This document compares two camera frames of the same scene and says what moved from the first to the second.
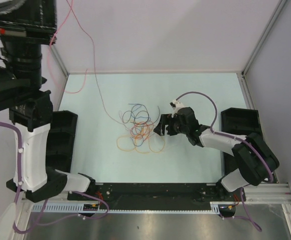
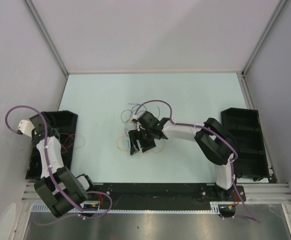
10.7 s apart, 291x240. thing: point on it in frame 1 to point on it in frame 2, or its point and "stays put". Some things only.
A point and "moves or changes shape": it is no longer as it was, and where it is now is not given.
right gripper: x=165 y=119 to x=135 y=135
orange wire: x=135 y=144 stays put
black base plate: x=162 y=195 stays put
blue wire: x=142 y=136 moves or changes shape
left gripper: x=31 y=20 to x=33 y=134
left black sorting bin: x=60 y=140 stays put
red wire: x=85 y=27 to x=66 y=140
